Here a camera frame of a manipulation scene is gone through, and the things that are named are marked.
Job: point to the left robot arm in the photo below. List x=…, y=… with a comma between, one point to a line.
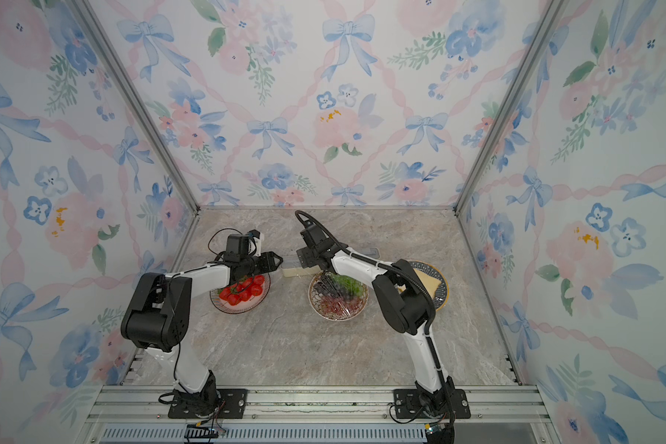
x=158, y=317

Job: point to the glass plate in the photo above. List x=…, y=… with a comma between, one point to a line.
x=235, y=310

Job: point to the right aluminium corner post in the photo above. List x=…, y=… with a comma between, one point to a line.
x=538, y=45

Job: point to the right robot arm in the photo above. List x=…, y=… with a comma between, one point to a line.
x=404, y=301

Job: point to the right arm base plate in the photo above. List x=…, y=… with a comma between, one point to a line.
x=414, y=403

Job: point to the patterned fruit plate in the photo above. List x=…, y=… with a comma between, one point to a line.
x=336, y=299

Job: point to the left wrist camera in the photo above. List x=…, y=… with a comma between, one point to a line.
x=254, y=238

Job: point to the left aluminium corner post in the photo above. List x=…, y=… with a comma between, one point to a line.
x=86, y=18

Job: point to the green grapes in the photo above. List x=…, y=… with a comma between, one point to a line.
x=348, y=287

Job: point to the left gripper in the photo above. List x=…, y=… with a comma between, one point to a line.
x=269, y=264

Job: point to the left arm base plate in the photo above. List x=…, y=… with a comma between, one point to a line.
x=230, y=403

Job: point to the red strawberries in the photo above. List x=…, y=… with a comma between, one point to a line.
x=245, y=292

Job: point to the plastic wrap dispenser box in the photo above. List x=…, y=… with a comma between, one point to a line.
x=291, y=266

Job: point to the blue yellow-rimmed plate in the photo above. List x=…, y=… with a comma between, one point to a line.
x=435, y=283

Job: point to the aluminium corner post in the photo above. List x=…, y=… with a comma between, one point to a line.
x=538, y=45
x=86, y=18

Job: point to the red grapes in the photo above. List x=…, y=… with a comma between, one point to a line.
x=339, y=309

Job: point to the black grapes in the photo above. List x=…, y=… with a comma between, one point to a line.
x=326, y=286

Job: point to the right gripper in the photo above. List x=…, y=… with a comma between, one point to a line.
x=307, y=256

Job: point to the bread slices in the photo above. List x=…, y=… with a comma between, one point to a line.
x=430, y=283

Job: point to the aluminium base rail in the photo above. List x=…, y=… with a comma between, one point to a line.
x=318, y=414

